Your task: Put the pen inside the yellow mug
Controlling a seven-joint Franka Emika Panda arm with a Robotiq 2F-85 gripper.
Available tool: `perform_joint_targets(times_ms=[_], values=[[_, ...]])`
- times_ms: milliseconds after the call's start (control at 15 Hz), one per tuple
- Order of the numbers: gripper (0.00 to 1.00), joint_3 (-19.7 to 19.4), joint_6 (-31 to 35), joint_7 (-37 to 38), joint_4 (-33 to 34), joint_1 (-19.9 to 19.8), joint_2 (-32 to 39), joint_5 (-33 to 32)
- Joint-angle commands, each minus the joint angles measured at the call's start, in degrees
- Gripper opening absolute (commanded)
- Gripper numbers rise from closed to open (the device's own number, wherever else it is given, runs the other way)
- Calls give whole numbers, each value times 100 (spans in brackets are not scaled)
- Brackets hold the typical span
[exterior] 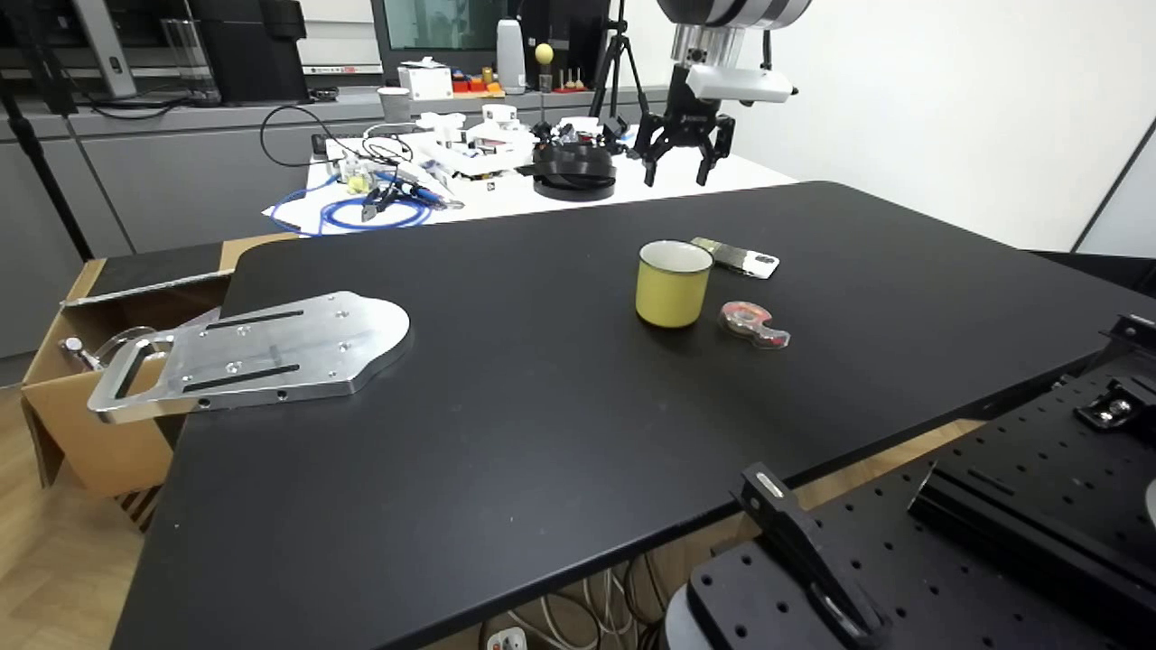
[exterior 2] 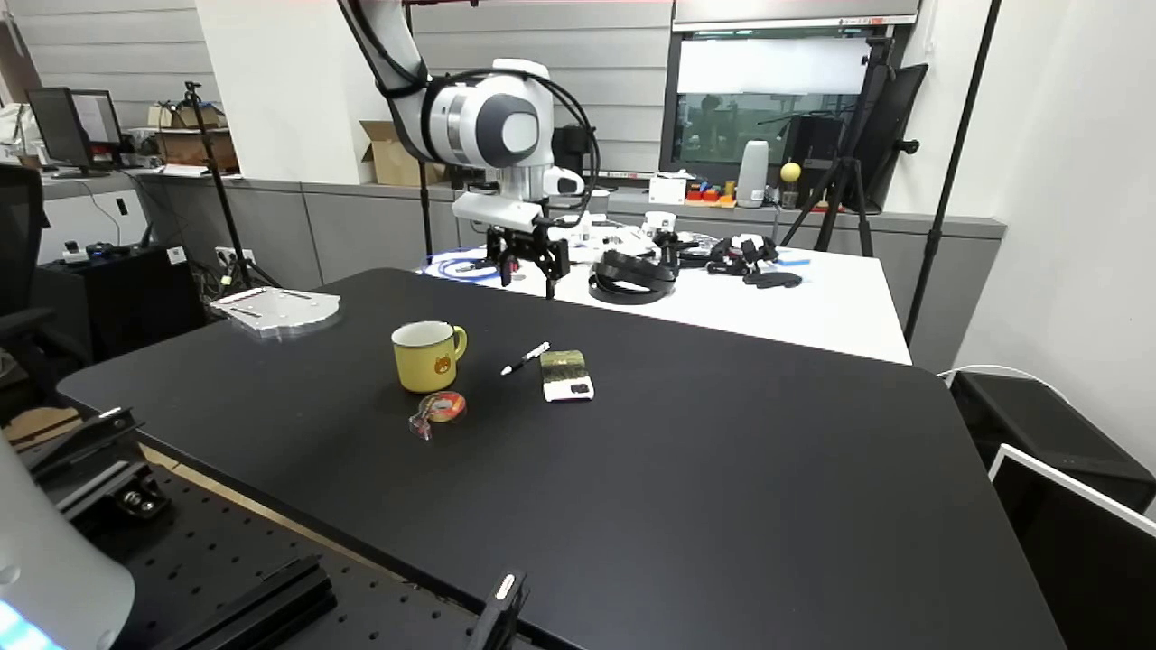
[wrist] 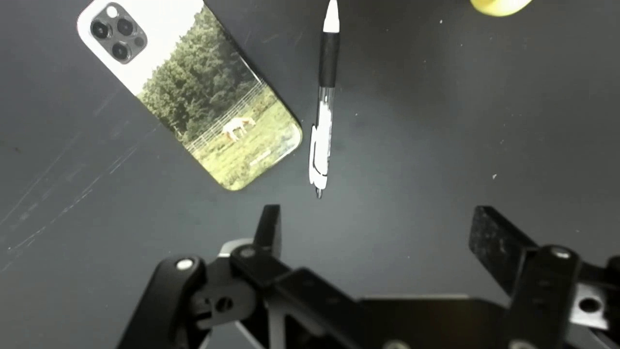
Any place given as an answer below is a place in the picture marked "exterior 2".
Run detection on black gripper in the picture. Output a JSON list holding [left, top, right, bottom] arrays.
[[486, 221, 580, 303]]

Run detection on black pen with white cap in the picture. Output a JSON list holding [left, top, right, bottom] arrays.
[[494, 340, 558, 382]]

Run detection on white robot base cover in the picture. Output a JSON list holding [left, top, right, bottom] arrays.
[[0, 436, 138, 650]]

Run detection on yellow mug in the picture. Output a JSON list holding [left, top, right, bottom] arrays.
[[388, 318, 470, 399]]

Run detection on white electronics pile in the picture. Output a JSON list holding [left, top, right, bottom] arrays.
[[565, 209, 682, 266]]

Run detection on round black headset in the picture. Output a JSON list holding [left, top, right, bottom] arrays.
[[584, 247, 680, 306]]

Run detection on smartphone with forest print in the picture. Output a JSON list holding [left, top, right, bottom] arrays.
[[535, 347, 600, 404]]

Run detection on small white box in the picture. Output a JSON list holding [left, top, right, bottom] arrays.
[[646, 171, 695, 206]]

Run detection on pink tape roll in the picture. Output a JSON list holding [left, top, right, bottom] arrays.
[[405, 386, 470, 446]]

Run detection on open cardboard carton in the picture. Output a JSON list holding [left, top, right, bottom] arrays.
[[358, 116, 453, 194]]

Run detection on black hand controllers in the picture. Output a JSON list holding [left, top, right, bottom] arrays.
[[702, 233, 806, 294]]

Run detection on white cylinder speaker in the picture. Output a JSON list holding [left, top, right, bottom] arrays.
[[733, 136, 774, 209]]

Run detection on silver metal plate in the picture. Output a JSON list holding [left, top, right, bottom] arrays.
[[209, 286, 346, 340]]

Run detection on dark window pane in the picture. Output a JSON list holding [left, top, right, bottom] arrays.
[[664, 25, 899, 194]]

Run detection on white side table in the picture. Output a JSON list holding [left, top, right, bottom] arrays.
[[411, 233, 919, 370]]

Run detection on black tripod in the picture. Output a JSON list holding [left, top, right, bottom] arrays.
[[777, 29, 934, 260], [176, 80, 283, 295]]

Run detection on black clamp lever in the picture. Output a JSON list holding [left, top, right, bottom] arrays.
[[466, 572, 530, 650]]

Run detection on black low cabinet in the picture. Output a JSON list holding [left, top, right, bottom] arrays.
[[69, 247, 217, 363]]

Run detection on black optical breadboard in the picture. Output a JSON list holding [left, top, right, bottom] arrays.
[[22, 463, 547, 650]]

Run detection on black vertical pole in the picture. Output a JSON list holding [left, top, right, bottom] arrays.
[[899, 0, 1005, 347]]

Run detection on computer monitor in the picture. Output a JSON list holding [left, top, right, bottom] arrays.
[[31, 85, 131, 175]]

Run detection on black table clamp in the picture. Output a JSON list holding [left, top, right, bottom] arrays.
[[22, 404, 173, 528]]

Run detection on black office chair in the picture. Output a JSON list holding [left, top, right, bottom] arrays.
[[0, 161, 67, 413]]

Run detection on black storage bin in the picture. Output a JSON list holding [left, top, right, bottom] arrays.
[[951, 370, 1156, 518]]

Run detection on blue cable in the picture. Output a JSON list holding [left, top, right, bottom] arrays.
[[418, 250, 499, 288]]

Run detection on black rail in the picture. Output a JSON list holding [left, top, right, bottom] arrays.
[[161, 555, 339, 650]]

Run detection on white frame edge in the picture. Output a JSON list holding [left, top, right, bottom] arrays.
[[987, 440, 1156, 545]]

